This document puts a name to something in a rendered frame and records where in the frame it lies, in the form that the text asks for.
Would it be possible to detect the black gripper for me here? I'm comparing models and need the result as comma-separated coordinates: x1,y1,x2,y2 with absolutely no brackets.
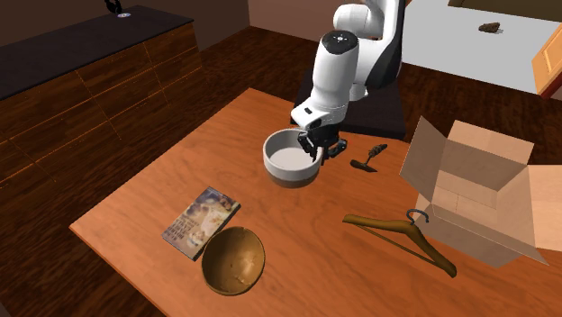
296,121,349,166

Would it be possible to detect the white bowl with brown base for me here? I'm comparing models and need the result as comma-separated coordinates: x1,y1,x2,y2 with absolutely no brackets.
262,128,326,189

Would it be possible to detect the small dark hand tool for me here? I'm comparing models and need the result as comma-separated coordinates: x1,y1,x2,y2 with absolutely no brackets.
349,143,389,174

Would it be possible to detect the dark robot stand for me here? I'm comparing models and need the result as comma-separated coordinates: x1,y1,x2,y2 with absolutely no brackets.
291,65,407,141

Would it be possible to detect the orange wooden table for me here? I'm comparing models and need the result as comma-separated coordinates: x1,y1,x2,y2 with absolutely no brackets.
68,87,562,317

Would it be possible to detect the brown wooden clothes hanger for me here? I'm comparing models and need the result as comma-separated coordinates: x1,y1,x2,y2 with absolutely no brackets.
341,208,458,279

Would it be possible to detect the book with pictured cover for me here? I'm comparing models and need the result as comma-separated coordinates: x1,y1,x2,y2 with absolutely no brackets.
161,186,242,262

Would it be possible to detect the brown wooden bowl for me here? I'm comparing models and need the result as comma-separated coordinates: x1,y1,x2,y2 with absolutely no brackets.
201,225,267,297

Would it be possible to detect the open cardboard box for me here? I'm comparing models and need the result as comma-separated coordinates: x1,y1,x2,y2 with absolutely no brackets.
398,115,562,269

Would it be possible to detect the white counter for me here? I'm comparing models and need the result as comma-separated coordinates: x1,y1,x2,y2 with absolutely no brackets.
401,0,562,95

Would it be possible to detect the light wooden cabinet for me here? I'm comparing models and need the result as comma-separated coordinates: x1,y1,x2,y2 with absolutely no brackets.
530,23,562,96

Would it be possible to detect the dark wooden chest of drawers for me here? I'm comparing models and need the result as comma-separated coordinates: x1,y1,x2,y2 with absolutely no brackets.
0,0,204,187

